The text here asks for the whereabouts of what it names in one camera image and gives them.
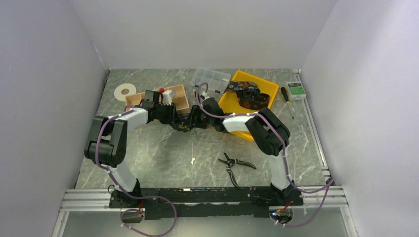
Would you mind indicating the dark orange floral tie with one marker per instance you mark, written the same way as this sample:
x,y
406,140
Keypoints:
x,y
249,95

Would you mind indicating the black yellow screwdriver right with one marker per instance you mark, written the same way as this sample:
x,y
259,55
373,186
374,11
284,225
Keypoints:
x,y
287,101

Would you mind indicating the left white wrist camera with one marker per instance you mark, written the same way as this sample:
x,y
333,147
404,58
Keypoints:
x,y
167,94

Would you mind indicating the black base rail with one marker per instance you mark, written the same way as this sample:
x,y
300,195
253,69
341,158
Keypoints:
x,y
256,201

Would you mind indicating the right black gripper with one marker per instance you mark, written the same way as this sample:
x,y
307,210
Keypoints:
x,y
195,112

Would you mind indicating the yellow plastic tray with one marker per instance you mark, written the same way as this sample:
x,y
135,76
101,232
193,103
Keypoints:
x,y
228,101

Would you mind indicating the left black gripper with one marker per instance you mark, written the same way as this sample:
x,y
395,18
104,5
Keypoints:
x,y
173,118

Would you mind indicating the white green electronic box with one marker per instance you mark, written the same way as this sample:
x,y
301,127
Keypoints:
x,y
295,91

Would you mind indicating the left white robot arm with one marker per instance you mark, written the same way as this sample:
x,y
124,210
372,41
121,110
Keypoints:
x,y
106,144

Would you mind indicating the wooden compartment box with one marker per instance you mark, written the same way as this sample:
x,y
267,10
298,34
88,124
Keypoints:
x,y
179,98

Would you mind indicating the blue yellow floral tie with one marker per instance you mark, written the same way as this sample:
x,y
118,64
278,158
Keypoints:
x,y
183,127

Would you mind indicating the clear plastic organizer box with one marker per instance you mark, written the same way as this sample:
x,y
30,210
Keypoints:
x,y
211,79

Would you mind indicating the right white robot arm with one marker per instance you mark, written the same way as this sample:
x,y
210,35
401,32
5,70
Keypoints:
x,y
269,133

